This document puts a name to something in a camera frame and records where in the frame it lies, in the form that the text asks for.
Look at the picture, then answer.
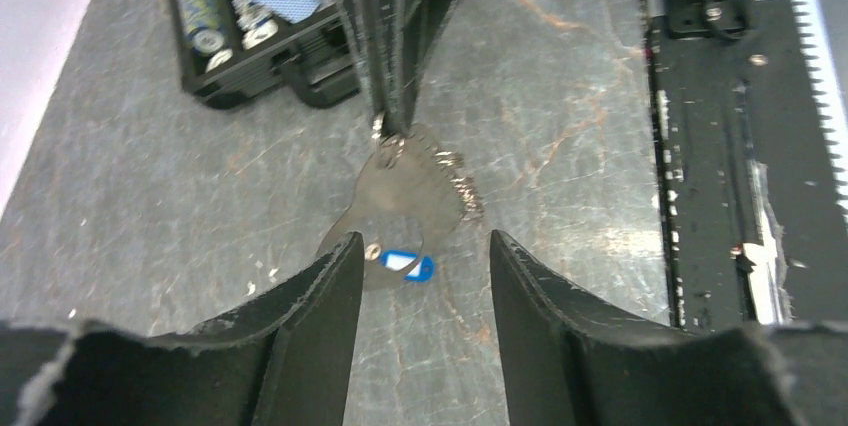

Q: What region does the white toothed cable rail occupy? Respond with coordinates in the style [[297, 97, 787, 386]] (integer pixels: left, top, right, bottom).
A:
[[789, 0, 847, 210]]

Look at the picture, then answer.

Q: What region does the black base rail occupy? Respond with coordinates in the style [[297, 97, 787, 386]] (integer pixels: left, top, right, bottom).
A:
[[644, 0, 847, 334]]

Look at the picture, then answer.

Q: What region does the black poker chip case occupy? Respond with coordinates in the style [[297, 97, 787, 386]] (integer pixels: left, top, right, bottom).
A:
[[169, 0, 361, 109]]

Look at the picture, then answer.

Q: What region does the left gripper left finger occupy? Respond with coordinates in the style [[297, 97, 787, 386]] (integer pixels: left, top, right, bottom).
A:
[[1, 233, 364, 425]]

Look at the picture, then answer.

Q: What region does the blue key tag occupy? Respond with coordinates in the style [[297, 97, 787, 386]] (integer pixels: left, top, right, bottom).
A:
[[365, 243, 436, 283]]

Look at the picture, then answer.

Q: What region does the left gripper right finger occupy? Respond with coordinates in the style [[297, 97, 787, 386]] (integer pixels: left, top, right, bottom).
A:
[[489, 230, 847, 425]]

